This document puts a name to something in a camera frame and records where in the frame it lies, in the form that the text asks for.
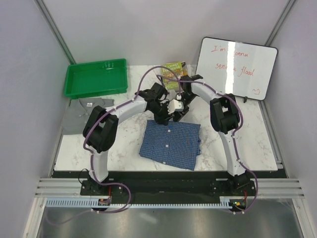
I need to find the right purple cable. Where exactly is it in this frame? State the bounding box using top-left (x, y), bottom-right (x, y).
top-left (157, 74), bottom-right (260, 215)

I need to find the white whiteboard with red writing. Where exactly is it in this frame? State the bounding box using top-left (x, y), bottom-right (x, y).
top-left (196, 37), bottom-right (278, 101)

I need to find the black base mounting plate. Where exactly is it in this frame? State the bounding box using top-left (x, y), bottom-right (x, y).
top-left (80, 171), bottom-right (256, 205)

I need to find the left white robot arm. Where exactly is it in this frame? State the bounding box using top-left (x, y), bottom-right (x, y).
top-left (83, 83), bottom-right (172, 195)

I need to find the aluminium frame rail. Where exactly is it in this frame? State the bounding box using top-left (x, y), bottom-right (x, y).
top-left (36, 178), bottom-right (304, 199)

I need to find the blue plaid long sleeve shirt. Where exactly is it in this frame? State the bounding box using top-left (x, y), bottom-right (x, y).
top-left (139, 120), bottom-right (201, 171)

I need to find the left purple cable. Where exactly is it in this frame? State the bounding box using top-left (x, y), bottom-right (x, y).
top-left (46, 65), bottom-right (181, 225)

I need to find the green treehouse book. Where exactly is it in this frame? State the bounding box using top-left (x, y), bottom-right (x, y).
top-left (161, 61), bottom-right (188, 91)

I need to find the left light blue cable duct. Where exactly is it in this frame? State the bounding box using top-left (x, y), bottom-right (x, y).
top-left (46, 198), bottom-right (111, 208)

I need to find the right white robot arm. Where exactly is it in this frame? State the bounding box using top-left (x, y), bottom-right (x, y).
top-left (173, 74), bottom-right (246, 177)

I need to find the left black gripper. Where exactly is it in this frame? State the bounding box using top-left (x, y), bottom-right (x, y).
top-left (149, 101), bottom-right (174, 126)

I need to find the purple cable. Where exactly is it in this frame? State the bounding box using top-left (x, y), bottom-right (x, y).
top-left (46, 65), bottom-right (181, 225)
top-left (157, 74), bottom-right (260, 215)

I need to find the folded grey shirt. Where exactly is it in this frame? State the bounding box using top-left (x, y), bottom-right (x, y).
top-left (61, 97), bottom-right (114, 135)

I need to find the green plastic tray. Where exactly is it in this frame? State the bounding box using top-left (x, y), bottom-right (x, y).
top-left (64, 59), bottom-right (128, 99)

